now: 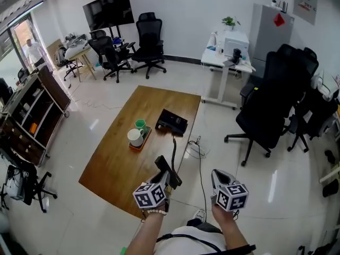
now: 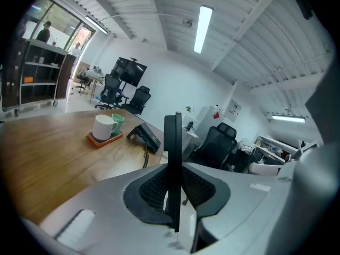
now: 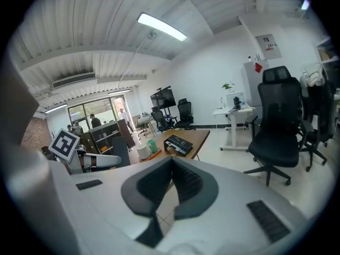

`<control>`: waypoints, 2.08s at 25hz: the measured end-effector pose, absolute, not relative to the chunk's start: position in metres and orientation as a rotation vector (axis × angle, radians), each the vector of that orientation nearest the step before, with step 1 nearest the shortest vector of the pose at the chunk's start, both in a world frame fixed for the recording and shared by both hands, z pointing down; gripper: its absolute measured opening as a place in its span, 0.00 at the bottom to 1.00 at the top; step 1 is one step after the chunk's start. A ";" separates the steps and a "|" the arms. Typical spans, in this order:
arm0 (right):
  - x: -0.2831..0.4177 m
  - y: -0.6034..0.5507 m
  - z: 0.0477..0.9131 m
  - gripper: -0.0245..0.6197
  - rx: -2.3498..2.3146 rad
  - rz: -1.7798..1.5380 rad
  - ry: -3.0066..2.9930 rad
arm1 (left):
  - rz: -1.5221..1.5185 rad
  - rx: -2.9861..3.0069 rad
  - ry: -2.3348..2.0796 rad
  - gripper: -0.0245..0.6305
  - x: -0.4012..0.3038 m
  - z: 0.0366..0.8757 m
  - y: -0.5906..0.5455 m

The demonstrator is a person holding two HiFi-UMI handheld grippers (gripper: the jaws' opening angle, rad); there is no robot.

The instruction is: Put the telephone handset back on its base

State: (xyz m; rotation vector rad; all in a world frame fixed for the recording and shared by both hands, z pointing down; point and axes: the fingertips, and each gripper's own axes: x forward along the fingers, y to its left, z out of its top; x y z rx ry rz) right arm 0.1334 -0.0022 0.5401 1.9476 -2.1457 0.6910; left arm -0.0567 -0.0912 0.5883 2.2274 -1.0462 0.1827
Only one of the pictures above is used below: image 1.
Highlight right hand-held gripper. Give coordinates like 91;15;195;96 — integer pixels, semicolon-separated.
210;169;250;212

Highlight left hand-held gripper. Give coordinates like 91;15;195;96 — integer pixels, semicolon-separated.
132;170;173;210

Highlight person's right forearm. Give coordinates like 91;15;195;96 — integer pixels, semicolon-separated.
211;205;251;251

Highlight person's left forearm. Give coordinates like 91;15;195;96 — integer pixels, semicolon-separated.
124;211;167;255

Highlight black box device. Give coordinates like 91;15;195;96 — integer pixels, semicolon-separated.
155;108;189;137

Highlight orange tray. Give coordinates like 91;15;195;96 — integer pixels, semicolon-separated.
128;126;152;151

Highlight person's white shoe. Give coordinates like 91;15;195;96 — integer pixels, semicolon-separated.
191;208;207;222

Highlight white mug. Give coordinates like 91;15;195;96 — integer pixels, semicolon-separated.
127;128;146;148

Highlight green hexagonal cup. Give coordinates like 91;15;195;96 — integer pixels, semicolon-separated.
134;118;148;134

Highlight person's white shirt torso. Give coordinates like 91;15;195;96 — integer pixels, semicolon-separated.
153;225;257;255

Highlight large black office chair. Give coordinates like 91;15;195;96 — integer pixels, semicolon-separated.
224;50;312;167

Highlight black shoe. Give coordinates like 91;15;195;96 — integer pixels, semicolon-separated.
324;149;337;165
322;178;340;198

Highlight black office chair with headrest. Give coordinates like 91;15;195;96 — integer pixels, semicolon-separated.
287;46;340;154

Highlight white standing desk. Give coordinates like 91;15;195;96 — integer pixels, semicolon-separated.
200;31;257;111

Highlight black cylindrical device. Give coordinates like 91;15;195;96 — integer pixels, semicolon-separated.
232;48;243;65

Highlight black chair with equipment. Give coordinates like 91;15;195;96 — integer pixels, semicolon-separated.
0;139;58;214

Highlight white box appliance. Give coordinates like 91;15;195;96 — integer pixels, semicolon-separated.
223;37;250;60

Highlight black office chair with armrests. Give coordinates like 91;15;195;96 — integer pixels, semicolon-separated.
87;30;137;84

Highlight wooden stool table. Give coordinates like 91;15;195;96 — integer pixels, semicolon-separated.
69;48;97;83

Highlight white clutter pile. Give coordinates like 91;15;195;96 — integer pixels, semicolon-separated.
310;70;340;101

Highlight tall black mesh office chair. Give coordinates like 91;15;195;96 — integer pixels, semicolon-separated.
131;12;167;80

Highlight brown shelf cart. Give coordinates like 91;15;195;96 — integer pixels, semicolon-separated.
0;65;72;167

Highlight grey refrigerator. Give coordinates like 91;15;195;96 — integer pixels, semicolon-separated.
248;3;295;77

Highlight small black swivel chair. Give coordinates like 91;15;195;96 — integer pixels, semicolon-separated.
54;46;78;82

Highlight green potted plant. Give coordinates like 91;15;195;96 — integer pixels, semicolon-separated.
221;15;242;32

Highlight red paper decoration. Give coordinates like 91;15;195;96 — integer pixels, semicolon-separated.
273;12;286;27

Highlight black flat screen television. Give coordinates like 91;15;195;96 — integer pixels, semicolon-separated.
82;0;135;32

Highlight router with antennas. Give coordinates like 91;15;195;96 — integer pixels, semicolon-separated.
270;0;290;13

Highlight grey electrical panel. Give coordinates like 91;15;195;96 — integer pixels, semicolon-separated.
292;0;318;26

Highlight glass door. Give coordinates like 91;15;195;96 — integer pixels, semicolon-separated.
0;11;54;73

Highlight black floor cable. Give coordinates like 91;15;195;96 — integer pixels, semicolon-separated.
188;135;207;223

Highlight white bead bracelet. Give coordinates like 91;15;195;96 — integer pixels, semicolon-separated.
145;208;168;217

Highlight white floor cable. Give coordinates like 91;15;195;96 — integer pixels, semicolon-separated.
185;139;211;159

